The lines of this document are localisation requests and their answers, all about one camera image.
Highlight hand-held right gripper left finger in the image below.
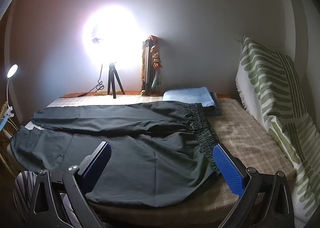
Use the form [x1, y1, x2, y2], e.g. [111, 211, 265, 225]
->
[25, 140, 112, 228]

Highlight colourful hanging cloth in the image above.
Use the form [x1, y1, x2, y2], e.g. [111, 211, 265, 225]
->
[149, 35, 163, 91]

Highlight folded silver tripod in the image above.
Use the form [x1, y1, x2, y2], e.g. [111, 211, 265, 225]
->
[141, 39, 154, 96]

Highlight beige checked bed blanket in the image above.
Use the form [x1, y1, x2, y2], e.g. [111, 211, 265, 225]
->
[25, 92, 295, 218]

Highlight black pants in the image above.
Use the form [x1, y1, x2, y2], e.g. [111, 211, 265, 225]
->
[10, 101, 222, 209]

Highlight black ring light cable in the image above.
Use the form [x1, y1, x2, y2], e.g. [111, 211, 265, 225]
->
[77, 64, 104, 97]

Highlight small black tripod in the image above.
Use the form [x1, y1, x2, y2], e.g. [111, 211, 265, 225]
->
[107, 62, 125, 99]

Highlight person's zebra striped clothing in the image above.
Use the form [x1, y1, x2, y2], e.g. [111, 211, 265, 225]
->
[14, 170, 75, 228]

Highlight brown bed frame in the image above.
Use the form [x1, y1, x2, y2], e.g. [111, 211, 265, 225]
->
[61, 90, 233, 99]

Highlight green striped white cushion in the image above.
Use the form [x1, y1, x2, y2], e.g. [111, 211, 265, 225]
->
[235, 36, 320, 228]

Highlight white gooseneck clip lamp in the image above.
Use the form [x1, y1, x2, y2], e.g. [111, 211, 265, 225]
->
[0, 64, 18, 121]

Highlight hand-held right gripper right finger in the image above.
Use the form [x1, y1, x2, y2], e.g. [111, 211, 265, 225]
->
[212, 144, 295, 228]

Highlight bright ring light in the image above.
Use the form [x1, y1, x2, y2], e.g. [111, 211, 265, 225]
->
[81, 5, 144, 71]

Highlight folded blue towel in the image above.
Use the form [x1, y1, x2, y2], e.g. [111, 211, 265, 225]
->
[162, 87, 217, 108]

